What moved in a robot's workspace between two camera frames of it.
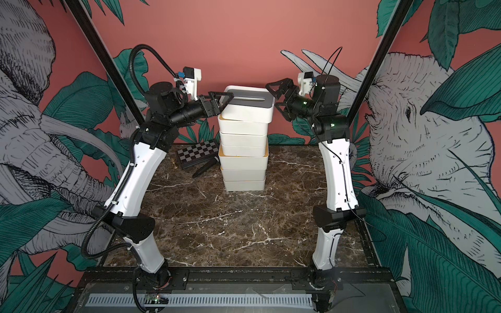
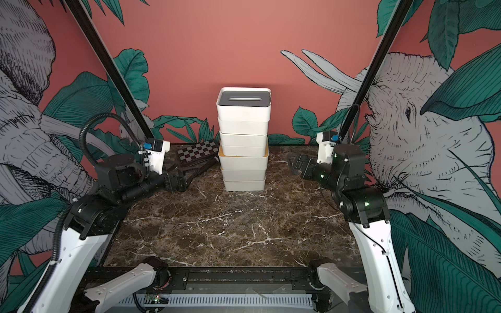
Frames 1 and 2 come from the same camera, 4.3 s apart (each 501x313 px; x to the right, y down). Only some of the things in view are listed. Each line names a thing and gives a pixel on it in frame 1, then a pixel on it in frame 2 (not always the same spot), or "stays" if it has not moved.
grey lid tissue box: (240, 150) stays
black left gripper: (214, 111) -> (174, 186)
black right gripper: (291, 90) -> (313, 165)
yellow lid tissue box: (243, 175) stays
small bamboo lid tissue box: (241, 128) stays
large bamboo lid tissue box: (242, 163) stays
